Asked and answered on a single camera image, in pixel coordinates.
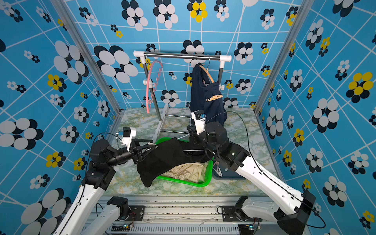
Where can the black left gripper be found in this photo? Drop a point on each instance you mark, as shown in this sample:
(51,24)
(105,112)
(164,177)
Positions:
(136,151)

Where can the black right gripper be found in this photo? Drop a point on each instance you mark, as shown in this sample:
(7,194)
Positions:
(195,143)

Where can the black shorts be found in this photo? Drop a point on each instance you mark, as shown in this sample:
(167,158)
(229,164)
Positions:
(163,158)

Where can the beige shorts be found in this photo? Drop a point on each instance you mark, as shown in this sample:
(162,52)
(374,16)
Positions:
(193,172)

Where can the pink plastic hanger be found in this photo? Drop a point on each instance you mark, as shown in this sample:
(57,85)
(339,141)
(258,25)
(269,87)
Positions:
(151,84)

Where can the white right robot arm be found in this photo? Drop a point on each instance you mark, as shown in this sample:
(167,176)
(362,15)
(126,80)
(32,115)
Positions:
(289,208)

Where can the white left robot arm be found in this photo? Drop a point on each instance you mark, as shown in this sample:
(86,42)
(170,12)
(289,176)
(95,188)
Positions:
(96,181)

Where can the navy blue shorts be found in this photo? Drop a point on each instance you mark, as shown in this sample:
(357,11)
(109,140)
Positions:
(206,95)

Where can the green plastic basket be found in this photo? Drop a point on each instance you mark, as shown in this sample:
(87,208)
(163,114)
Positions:
(186,146)

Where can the dark teal plastic bin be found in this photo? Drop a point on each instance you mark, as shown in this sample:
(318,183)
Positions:
(227,173)

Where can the wooden clothespin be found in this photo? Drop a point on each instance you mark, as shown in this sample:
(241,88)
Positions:
(214,98)

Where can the white metal clothes rack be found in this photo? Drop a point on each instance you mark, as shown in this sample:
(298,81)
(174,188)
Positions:
(221,58)

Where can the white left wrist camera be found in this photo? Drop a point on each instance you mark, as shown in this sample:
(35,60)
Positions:
(126,136)

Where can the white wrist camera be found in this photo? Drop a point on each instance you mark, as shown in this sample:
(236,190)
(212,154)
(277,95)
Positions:
(126,136)
(199,119)

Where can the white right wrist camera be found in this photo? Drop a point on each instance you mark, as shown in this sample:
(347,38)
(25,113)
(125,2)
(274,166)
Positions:
(199,119)

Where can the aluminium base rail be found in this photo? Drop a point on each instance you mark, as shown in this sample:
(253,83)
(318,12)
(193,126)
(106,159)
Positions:
(192,215)

